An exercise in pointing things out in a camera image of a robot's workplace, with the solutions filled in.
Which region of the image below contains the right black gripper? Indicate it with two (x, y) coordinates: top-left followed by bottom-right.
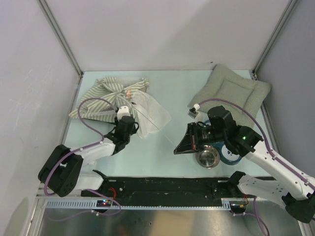
(174, 122), (226, 154)

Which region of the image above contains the striped green white pet tent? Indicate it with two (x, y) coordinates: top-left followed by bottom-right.
(69, 77), (163, 123)

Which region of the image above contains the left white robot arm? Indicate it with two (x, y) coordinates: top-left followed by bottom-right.
(38, 116), (139, 197)

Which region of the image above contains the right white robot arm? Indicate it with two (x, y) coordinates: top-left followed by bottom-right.
(174, 104), (315, 223)

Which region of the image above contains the stainless steel bowl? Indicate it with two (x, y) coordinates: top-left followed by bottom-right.
(195, 150), (220, 169)

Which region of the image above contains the teal double bowl stand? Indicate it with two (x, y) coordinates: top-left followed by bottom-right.
(201, 142), (242, 165)

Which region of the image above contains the green checked cushion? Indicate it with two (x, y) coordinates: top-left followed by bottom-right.
(189, 64), (272, 118)

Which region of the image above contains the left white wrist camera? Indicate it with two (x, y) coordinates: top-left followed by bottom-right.
(117, 105), (130, 121)

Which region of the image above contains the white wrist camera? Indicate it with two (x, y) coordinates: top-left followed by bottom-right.
(188, 103), (204, 123)
(117, 105), (130, 121)

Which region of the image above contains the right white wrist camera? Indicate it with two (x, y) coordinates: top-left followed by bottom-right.
(188, 103), (204, 123)

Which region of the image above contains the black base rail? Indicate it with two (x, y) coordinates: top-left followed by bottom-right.
(81, 176), (247, 208)

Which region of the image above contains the white slotted cable duct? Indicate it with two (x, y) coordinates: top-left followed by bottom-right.
(45, 199), (244, 210)

